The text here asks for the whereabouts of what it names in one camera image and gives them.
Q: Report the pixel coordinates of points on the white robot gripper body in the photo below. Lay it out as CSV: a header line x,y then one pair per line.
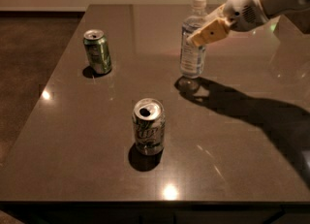
x,y
242,11

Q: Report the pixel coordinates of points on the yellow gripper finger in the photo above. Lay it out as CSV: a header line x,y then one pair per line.
x,y
217,13
213,31

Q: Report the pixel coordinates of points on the clear blue plastic water bottle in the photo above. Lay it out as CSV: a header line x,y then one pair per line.
x,y
192,58

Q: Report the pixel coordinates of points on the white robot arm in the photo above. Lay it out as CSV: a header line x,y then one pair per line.
x,y
274,8

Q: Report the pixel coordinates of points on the white 7up can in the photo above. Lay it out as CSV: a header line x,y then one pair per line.
x,y
149,126

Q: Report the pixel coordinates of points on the green soda can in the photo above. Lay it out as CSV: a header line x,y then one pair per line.
x,y
97,50

